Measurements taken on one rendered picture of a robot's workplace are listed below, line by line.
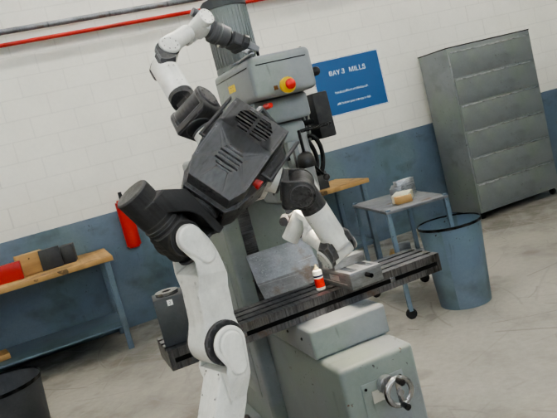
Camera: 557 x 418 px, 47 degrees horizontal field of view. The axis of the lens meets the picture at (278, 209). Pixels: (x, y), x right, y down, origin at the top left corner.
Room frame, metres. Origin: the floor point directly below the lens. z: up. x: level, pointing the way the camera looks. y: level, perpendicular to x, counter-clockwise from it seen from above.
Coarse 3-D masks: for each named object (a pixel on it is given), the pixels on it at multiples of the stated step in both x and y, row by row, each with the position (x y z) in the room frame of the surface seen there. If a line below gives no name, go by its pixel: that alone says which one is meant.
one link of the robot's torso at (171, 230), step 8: (176, 216) 1.88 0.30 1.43; (184, 216) 1.91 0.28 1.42; (176, 224) 1.87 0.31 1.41; (184, 224) 1.89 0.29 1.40; (168, 232) 1.86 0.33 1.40; (176, 232) 1.86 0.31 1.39; (152, 240) 1.89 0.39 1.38; (160, 240) 1.86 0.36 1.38; (168, 240) 1.86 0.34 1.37; (160, 248) 1.90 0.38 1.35; (168, 248) 1.87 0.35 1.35; (176, 248) 1.86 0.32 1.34; (168, 256) 1.92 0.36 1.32; (176, 256) 1.89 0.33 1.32; (184, 256) 1.89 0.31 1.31
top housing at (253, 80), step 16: (304, 48) 2.47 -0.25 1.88; (240, 64) 2.47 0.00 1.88; (256, 64) 2.39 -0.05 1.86; (272, 64) 2.41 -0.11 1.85; (288, 64) 2.44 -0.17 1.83; (304, 64) 2.46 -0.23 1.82; (224, 80) 2.68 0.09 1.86; (240, 80) 2.50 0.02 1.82; (256, 80) 2.39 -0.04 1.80; (272, 80) 2.41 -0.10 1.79; (304, 80) 2.45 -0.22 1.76; (224, 96) 2.74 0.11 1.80; (240, 96) 2.54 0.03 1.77; (256, 96) 2.39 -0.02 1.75; (272, 96) 2.42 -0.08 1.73
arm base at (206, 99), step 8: (200, 88) 2.12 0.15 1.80; (200, 96) 2.08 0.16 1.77; (208, 96) 2.12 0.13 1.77; (200, 104) 2.07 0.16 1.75; (208, 104) 2.09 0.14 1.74; (216, 104) 2.13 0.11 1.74; (192, 112) 2.09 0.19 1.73; (200, 112) 2.07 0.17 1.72; (208, 112) 2.09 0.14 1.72; (176, 120) 2.13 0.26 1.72; (184, 120) 2.10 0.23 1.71; (192, 120) 2.08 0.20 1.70; (200, 120) 2.09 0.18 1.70; (208, 120) 2.11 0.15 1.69; (176, 128) 2.12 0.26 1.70; (184, 128) 2.10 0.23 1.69; (192, 128) 2.10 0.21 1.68; (184, 136) 2.12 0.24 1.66; (192, 136) 2.13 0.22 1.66
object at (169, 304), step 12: (168, 288) 2.45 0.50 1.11; (180, 288) 2.45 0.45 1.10; (156, 300) 2.34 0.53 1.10; (168, 300) 2.35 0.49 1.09; (180, 300) 2.36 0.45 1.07; (156, 312) 2.34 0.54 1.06; (168, 312) 2.35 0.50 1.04; (180, 312) 2.36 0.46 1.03; (168, 324) 2.35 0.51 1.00; (180, 324) 2.35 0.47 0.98; (168, 336) 2.34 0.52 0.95; (180, 336) 2.35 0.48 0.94
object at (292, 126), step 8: (296, 120) 2.58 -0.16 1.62; (288, 128) 2.55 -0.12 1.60; (296, 128) 2.57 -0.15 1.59; (304, 128) 2.59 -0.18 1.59; (288, 136) 2.55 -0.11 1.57; (296, 136) 2.56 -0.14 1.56; (304, 136) 2.58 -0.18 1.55; (304, 144) 2.57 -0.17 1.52; (312, 168) 2.58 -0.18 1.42; (272, 192) 2.56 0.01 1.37; (264, 200) 2.67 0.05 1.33; (272, 200) 2.58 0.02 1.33
